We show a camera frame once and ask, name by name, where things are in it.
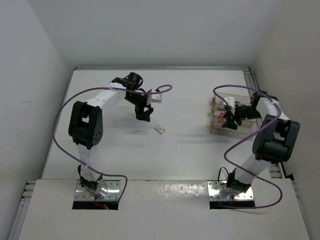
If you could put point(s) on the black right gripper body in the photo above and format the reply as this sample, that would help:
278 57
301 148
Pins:
241 114

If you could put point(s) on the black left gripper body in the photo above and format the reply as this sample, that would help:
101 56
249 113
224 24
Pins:
140 101

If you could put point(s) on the small beige eraser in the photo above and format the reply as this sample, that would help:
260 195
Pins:
161 130

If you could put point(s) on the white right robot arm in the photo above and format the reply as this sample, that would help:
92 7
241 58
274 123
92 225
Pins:
272 145

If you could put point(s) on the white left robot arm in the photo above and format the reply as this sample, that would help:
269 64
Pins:
86 121

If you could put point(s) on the clear acrylic tiered organizer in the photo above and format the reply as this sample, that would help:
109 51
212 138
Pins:
215 126

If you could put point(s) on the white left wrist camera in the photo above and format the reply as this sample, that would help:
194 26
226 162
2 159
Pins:
154 98

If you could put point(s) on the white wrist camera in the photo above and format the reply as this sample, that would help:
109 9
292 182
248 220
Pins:
154 98
230 102

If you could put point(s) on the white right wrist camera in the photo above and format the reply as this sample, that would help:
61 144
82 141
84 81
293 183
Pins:
230 102

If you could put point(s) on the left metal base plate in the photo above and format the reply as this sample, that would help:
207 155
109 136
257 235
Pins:
106 191

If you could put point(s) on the metal base plate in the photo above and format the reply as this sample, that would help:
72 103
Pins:
106 191
219 193

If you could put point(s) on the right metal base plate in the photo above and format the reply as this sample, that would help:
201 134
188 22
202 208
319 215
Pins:
219 193

